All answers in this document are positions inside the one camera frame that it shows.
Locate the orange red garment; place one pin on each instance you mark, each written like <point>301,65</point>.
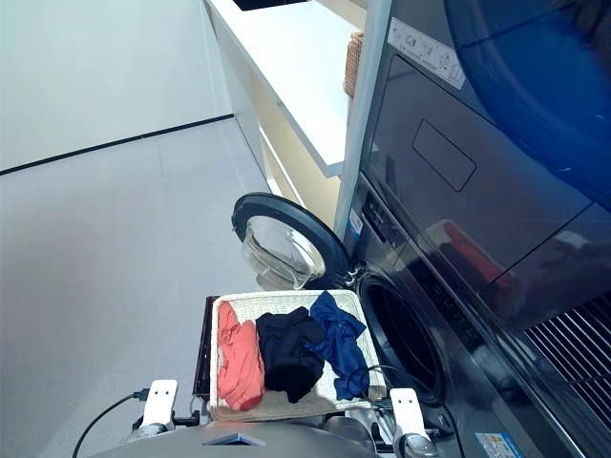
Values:
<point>241,358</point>

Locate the navy blue garment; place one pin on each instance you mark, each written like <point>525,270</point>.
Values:
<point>343,353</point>

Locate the black garment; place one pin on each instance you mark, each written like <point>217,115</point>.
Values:
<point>286,353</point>

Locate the grey washing machine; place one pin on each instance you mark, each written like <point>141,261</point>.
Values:
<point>420,429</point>

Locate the pale woven laundry basket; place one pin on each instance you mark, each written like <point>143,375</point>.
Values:
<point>281,410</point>

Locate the round glass washing machine door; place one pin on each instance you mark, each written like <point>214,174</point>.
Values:
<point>281,248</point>

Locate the small brown woven basket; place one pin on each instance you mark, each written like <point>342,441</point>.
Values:
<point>354,62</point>

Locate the silver robot leg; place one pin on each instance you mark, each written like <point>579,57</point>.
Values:
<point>348,424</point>

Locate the dark brown cart panel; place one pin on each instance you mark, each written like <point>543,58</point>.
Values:
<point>203,353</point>

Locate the grey robot torso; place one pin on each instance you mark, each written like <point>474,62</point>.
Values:
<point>286,443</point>

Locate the blue white energy label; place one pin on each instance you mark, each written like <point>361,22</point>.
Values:
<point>499,446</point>

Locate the small blue sticker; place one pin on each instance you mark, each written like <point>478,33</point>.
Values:
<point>356,222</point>

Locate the grey stacked dryer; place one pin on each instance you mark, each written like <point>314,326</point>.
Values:
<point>501,200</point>

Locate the white cabinet upright panel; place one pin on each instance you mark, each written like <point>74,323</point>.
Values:
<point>363,119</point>

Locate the white shelf counter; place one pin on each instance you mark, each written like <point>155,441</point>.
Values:
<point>296,57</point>

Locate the white warning label sticker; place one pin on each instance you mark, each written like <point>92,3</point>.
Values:
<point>425,50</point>

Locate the black flat object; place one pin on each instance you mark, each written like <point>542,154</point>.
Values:
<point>267,4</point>

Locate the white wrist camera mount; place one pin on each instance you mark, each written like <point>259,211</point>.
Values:
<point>160,401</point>
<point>406,410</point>

